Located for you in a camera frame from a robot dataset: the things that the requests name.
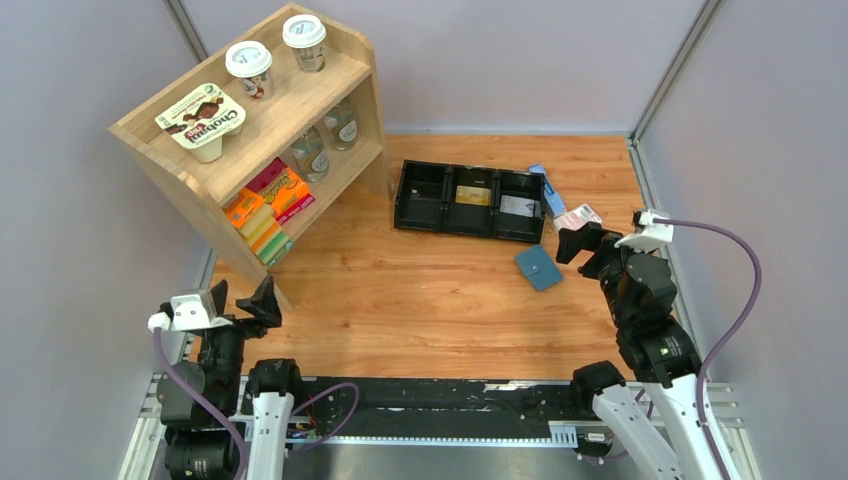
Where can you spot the pink card box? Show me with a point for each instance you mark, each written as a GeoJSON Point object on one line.
{"type": "Point", "coordinates": [575, 219]}

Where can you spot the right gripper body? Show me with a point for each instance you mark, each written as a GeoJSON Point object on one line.
{"type": "Point", "coordinates": [603, 264]}

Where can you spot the white lidded cup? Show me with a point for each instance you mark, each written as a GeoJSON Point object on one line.
{"type": "Point", "coordinates": [304, 34]}
{"type": "Point", "coordinates": [249, 62]}

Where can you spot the black bin right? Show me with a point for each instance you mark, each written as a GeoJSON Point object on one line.
{"type": "Point", "coordinates": [517, 228]}

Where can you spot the black bin left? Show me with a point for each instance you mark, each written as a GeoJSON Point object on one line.
{"type": "Point", "coordinates": [421, 197]}

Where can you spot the white lidded cup left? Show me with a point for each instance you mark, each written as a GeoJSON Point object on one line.
{"type": "Point", "coordinates": [249, 62]}

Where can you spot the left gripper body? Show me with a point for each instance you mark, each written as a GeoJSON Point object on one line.
{"type": "Point", "coordinates": [223, 347]}

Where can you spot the gold card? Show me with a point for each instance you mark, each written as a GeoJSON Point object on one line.
{"type": "Point", "coordinates": [473, 195]}

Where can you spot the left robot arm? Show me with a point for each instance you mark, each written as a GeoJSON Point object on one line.
{"type": "Point", "coordinates": [219, 425]}

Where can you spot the wooden shelf unit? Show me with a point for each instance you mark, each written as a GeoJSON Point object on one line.
{"type": "Point", "coordinates": [199, 191]}

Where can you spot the white lidded cup right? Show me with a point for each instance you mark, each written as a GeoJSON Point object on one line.
{"type": "Point", "coordinates": [304, 34]}

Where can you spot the Chobani yogurt pack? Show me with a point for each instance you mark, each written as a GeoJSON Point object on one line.
{"type": "Point", "coordinates": [199, 121]}

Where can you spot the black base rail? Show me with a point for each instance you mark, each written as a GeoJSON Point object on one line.
{"type": "Point", "coordinates": [421, 409]}

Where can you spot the black bin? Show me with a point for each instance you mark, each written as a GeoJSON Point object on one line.
{"type": "Point", "coordinates": [421, 197]}
{"type": "Point", "coordinates": [517, 228]}
{"type": "Point", "coordinates": [464, 219]}

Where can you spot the light blue box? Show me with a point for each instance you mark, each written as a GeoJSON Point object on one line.
{"type": "Point", "coordinates": [555, 205]}

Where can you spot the glass bottle left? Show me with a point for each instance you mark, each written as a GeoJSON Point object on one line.
{"type": "Point", "coordinates": [310, 155]}

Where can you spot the silver VIP card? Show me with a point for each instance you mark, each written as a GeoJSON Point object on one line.
{"type": "Point", "coordinates": [520, 206]}

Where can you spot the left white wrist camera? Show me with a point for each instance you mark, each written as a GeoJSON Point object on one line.
{"type": "Point", "coordinates": [188, 312]}

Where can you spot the black bin middle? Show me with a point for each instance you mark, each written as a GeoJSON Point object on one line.
{"type": "Point", "coordinates": [464, 219]}

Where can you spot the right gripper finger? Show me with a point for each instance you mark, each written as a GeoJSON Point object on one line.
{"type": "Point", "coordinates": [571, 242]}
{"type": "Point", "coordinates": [610, 239]}

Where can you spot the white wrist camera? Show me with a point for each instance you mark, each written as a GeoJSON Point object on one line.
{"type": "Point", "coordinates": [188, 312]}
{"type": "Point", "coordinates": [650, 231]}

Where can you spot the red orange sponge pack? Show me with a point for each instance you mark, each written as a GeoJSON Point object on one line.
{"type": "Point", "coordinates": [282, 189]}

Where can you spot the glass bottle right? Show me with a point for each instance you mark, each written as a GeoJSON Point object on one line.
{"type": "Point", "coordinates": [341, 124]}

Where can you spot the teal leather card holder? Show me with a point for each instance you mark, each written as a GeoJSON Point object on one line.
{"type": "Point", "coordinates": [537, 266]}

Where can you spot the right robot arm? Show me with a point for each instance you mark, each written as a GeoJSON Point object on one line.
{"type": "Point", "coordinates": [639, 292]}

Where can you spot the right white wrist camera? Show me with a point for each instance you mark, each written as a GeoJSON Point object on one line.
{"type": "Point", "coordinates": [650, 231]}

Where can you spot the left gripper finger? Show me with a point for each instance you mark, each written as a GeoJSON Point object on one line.
{"type": "Point", "coordinates": [263, 308]}
{"type": "Point", "coordinates": [219, 293]}

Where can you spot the colourful sponge stack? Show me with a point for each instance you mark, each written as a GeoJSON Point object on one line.
{"type": "Point", "coordinates": [254, 220]}

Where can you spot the glass bottle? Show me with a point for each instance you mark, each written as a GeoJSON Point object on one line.
{"type": "Point", "coordinates": [310, 155]}
{"type": "Point", "coordinates": [341, 124]}

